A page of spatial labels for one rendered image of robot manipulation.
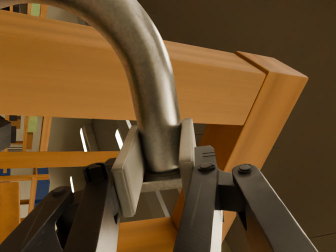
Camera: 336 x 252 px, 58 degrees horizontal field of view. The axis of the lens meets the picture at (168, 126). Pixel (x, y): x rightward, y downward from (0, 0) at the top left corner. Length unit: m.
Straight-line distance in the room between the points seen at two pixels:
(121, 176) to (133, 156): 0.03
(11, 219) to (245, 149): 0.39
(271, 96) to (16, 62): 0.35
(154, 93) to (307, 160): 3.72
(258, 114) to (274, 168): 3.71
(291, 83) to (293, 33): 3.70
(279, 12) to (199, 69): 4.07
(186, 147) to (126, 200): 0.04
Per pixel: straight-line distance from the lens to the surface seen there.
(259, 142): 0.54
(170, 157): 0.20
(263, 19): 4.64
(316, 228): 3.93
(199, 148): 0.18
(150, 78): 0.19
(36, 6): 9.80
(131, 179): 0.17
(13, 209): 0.55
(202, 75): 0.41
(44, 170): 6.12
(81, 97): 0.36
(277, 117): 0.53
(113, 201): 0.16
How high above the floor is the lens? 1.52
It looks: 28 degrees up
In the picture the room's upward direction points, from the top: 92 degrees clockwise
